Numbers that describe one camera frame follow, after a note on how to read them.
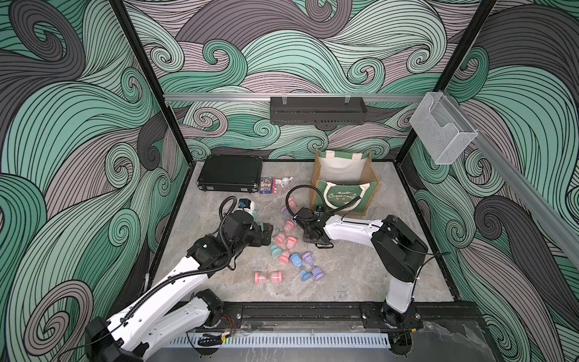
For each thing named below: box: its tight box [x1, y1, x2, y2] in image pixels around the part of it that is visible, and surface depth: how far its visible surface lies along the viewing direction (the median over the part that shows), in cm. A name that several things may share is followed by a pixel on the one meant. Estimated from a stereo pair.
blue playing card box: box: [259, 176, 273, 194], surface depth 109 cm
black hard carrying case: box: [196, 154, 264, 193], surface depth 112 cm
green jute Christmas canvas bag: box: [309, 150, 382, 216], surface depth 94 cm
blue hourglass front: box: [300, 269, 313, 282], surface depth 81 cm
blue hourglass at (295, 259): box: [289, 252, 303, 267], surface depth 85 cm
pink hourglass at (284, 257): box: [278, 251, 291, 264], surface depth 85 cm
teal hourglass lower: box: [270, 244, 283, 258], surface depth 87 cm
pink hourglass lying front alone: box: [254, 270, 283, 285], surface depth 81 cm
